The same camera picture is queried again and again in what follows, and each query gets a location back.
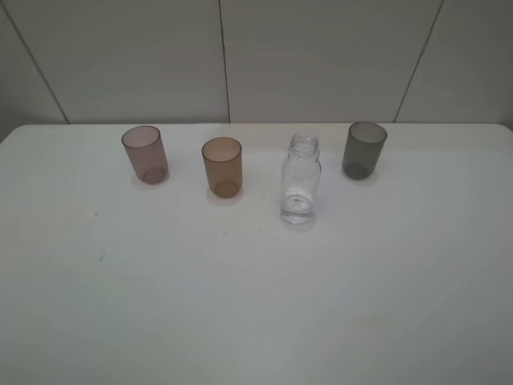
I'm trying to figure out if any translucent pink plastic cup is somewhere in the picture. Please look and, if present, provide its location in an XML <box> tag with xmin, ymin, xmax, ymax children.
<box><xmin>121</xmin><ymin>125</ymin><xmax>168</xmax><ymax>184</ymax></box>

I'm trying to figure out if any translucent grey plastic cup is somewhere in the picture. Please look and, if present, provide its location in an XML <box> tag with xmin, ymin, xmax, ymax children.
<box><xmin>342</xmin><ymin>122</ymin><xmax>388</xmax><ymax>180</ymax></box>

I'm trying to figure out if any translucent brown plastic cup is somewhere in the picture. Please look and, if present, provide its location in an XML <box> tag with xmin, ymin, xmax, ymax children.
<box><xmin>201</xmin><ymin>137</ymin><xmax>243</xmax><ymax>199</ymax></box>

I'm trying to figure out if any clear plastic water bottle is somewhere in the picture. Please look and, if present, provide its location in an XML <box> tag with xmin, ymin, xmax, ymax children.
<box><xmin>281</xmin><ymin>134</ymin><xmax>321</xmax><ymax>225</ymax></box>

